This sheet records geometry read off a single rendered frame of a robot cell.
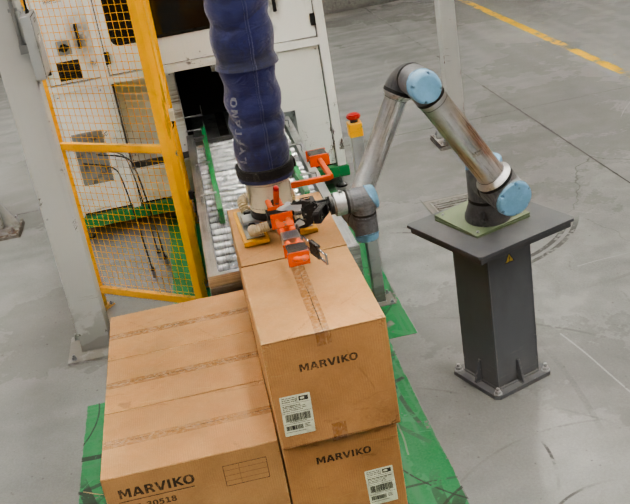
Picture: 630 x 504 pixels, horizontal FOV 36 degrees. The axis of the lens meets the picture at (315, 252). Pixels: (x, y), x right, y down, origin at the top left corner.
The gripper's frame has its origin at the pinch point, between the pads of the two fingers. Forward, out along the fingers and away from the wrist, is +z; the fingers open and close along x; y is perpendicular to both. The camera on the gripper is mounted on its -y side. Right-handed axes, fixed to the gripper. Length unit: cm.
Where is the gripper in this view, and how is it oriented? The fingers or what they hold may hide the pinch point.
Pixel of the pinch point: (281, 218)
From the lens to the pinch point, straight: 355.5
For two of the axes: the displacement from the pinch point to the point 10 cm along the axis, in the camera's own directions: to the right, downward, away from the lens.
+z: -9.7, 2.3, -1.3
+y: -2.1, -3.8, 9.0
